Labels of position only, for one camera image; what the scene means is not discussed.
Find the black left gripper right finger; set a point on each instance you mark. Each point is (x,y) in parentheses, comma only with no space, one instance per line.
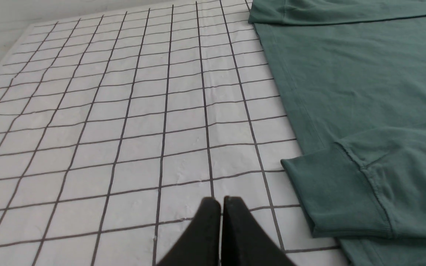
(244,242)

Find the white grid pattern table cover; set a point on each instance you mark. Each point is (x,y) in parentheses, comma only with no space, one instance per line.
(114,126)

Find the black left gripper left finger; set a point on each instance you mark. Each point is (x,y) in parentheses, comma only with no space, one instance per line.
(199,243)

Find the green long sleeve shirt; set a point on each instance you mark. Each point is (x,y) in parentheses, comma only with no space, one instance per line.
(351,75)

